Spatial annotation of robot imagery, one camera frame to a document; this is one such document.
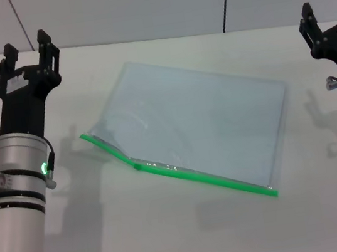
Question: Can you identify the grey left gripper cable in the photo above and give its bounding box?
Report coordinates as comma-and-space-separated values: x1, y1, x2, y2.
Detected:
40, 140, 60, 190

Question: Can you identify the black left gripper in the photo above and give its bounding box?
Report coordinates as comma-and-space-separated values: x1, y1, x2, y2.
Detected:
0, 27, 73, 145

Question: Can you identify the clear green-zip document bag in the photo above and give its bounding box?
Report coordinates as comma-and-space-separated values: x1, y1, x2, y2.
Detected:
69, 38, 305, 227

